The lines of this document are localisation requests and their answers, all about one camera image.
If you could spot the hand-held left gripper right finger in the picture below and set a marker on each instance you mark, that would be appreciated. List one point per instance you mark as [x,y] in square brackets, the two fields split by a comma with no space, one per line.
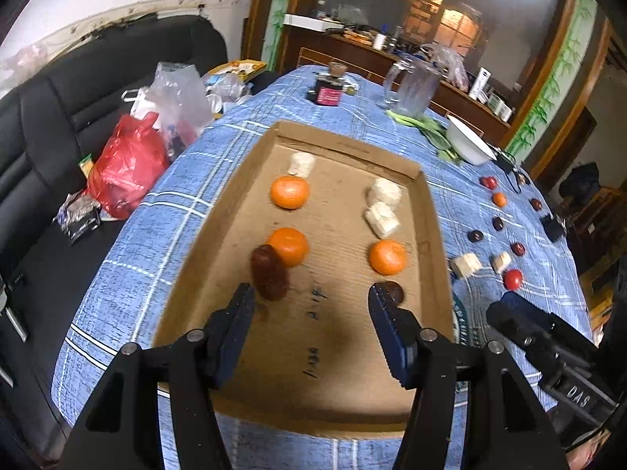
[392,338]

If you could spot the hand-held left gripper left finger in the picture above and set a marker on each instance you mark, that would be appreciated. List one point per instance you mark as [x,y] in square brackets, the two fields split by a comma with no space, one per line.
[235,338]

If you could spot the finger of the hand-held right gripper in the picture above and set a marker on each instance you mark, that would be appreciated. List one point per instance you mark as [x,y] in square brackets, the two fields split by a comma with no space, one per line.
[526,303]
[509,323]

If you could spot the cardboard box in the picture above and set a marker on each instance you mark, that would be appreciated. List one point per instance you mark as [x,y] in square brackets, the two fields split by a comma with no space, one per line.
[333,352]

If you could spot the long dried red date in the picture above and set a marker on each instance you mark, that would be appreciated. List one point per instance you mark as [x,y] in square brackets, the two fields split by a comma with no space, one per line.
[268,272]

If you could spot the large pale sugarcane chunk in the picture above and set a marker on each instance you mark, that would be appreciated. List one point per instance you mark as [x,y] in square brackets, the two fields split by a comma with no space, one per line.
[384,192]

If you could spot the red tomato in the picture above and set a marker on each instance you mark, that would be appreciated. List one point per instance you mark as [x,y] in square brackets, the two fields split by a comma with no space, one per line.
[513,279]
[488,182]

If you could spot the wooden chair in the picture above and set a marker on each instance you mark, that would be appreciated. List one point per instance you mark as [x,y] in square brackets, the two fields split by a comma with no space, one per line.
[592,235]

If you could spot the small orange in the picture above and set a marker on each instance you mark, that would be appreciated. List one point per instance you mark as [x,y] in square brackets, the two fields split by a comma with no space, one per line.
[499,199]

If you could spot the small brown white object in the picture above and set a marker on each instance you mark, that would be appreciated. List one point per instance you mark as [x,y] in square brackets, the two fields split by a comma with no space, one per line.
[524,179]

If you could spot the dark jacket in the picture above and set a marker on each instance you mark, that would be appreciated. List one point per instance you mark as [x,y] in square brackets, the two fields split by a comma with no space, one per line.
[580,181]

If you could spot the black power adapter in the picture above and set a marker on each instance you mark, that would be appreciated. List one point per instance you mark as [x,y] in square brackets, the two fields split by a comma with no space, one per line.
[506,161]

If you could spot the white bowl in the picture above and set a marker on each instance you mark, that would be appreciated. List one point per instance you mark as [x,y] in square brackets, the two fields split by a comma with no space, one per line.
[468,139]

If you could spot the black packet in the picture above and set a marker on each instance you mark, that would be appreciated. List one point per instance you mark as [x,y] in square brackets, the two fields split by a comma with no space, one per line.
[81,216]

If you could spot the white boxes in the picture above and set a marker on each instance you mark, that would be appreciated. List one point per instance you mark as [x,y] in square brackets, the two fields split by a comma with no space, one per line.
[499,107]

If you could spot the red plastic bag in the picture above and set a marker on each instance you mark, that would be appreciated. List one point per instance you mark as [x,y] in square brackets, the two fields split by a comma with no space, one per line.
[128,166]

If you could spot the green leafy vegetables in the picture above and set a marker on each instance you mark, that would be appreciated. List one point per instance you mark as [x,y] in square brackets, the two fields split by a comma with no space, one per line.
[426,127]

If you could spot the white tube bottle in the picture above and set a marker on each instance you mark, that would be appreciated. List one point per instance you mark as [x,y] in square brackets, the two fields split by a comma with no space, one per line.
[480,83]

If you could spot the clear glass pitcher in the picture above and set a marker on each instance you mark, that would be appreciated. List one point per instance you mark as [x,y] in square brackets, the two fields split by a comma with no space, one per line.
[411,88]

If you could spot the clear plastic bag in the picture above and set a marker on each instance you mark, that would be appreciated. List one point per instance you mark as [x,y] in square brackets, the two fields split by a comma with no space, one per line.
[179,98]

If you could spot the translucent plastic bag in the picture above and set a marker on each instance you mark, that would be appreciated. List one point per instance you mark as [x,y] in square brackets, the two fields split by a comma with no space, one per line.
[449,64]

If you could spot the dark bottle with pink label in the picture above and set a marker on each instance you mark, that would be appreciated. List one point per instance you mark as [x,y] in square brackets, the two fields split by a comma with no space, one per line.
[327,93]

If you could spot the yellow printed booklet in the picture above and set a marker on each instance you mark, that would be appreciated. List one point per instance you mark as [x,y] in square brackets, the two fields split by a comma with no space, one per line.
[240,68]

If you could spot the small brown bowl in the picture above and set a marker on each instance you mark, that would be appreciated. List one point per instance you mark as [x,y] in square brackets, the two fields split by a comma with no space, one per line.
[337,68]

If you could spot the black sofa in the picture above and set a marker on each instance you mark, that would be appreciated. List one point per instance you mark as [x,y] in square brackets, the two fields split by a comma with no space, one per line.
[54,122]

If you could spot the wooden counter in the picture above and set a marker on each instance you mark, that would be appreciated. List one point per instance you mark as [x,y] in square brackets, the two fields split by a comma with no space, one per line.
[352,56]

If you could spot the white cup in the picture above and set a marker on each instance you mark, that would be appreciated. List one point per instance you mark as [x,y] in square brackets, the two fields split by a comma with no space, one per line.
[378,42]

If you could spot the flat white box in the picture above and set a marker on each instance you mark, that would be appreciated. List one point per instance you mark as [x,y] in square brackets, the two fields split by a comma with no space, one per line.
[306,21]

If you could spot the green bamboo wall decal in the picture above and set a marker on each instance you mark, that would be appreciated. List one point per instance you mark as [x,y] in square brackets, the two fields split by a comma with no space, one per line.
[277,10]

